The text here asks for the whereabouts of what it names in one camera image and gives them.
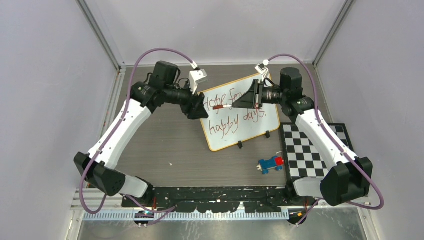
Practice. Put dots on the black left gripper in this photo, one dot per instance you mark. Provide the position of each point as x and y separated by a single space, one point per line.
195 109

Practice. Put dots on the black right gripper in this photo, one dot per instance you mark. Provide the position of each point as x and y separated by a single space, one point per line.
249 100

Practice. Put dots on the brown whiteboard marker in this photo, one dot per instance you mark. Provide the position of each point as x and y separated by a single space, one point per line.
218 107

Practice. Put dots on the yellow framed whiteboard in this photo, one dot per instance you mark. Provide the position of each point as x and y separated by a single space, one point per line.
228 126

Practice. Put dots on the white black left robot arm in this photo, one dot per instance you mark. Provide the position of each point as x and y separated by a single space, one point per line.
161 87

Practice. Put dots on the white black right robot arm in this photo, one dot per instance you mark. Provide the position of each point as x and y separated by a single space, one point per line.
348 175

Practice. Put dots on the metal whiteboard stand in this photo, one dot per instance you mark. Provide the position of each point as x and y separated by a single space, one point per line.
240 144

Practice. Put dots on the blue red toy car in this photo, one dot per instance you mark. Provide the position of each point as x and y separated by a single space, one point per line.
265 165

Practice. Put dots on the black white checkerboard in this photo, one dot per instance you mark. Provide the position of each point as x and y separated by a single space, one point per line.
301 158

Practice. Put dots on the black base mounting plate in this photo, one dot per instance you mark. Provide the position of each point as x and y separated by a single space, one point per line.
254 199

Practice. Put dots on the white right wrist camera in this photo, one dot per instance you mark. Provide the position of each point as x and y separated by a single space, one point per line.
262 69

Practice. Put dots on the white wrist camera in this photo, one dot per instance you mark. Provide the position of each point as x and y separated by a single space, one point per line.
195 77
262 69

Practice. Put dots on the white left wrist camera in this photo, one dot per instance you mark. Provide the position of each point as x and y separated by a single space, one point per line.
195 77

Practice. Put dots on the aluminium front frame rail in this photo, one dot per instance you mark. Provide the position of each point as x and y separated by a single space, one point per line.
113 210

